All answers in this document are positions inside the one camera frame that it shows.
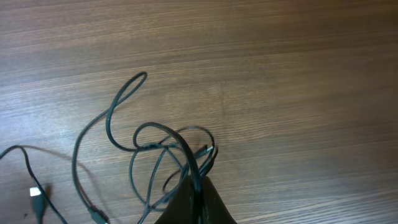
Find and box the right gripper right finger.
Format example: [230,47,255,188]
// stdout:
[201,176,237,224]

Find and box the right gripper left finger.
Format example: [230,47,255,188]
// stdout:
[155,177,194,224]

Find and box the thin black usb cable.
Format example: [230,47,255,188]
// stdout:
[129,124,219,224]

